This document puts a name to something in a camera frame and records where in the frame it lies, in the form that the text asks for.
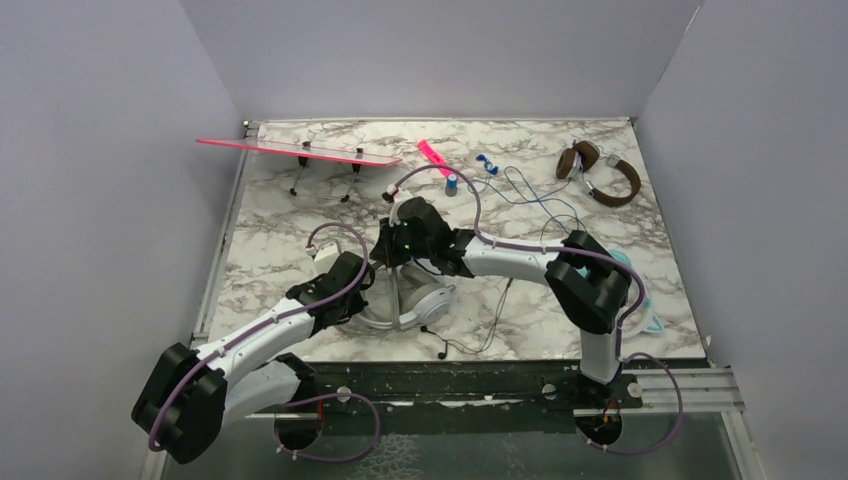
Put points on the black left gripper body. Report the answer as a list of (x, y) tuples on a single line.
[(353, 304)]

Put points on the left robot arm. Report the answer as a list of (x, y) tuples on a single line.
[(191, 394)]

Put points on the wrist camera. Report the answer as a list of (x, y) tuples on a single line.
[(324, 256), (395, 197)]

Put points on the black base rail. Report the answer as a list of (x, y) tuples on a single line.
[(446, 397)]

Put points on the pink highlighter marker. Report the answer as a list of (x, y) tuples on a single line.
[(434, 157)]

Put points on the white grey over-ear headphones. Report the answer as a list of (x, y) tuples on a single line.
[(429, 301)]

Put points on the blue wired earbuds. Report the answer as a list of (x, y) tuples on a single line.
[(559, 212)]

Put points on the blue grey stamp cylinder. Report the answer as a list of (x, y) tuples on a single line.
[(451, 186)]

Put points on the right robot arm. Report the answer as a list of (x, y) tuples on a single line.
[(589, 284)]

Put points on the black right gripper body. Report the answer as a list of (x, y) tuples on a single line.
[(398, 245)]

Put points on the teal cat-ear headphones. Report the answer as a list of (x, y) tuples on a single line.
[(644, 320)]

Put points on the brown over-ear headphones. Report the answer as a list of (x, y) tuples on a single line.
[(584, 163)]

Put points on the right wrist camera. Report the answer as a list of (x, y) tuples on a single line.
[(395, 197)]

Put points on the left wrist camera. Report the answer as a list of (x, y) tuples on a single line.
[(324, 256)]

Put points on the black wired earbuds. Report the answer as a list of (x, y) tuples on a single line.
[(477, 333)]

